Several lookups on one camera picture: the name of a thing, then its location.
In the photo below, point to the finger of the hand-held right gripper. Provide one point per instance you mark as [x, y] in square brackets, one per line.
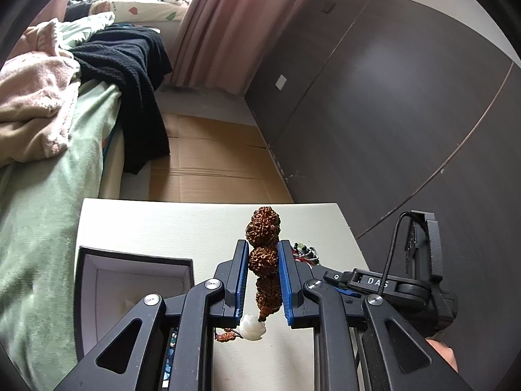
[401, 291]

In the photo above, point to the black knit garment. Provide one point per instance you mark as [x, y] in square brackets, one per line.
[126, 77]

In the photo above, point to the person's right forearm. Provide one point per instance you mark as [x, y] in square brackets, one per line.
[441, 354]

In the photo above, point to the green bed sheet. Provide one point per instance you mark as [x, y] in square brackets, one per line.
[44, 232]

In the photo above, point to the black jewelry box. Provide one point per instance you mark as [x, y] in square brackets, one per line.
[122, 289]

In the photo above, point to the green patterned quilt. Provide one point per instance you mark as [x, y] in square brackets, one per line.
[85, 26]

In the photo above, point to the pink curtain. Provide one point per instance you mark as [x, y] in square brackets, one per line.
[236, 24]

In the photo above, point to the patterned window seat cushion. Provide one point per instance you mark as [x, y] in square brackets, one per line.
[150, 10]

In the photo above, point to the pink fleece blanket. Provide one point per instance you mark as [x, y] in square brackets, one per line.
[32, 93]

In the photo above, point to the flattened cardboard sheet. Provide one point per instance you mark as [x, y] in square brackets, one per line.
[215, 159]

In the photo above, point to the white wall socket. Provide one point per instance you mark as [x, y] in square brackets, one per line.
[281, 82]

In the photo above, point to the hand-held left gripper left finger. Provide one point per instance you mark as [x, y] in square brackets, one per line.
[243, 277]

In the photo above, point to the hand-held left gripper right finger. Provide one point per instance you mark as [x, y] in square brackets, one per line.
[285, 281]

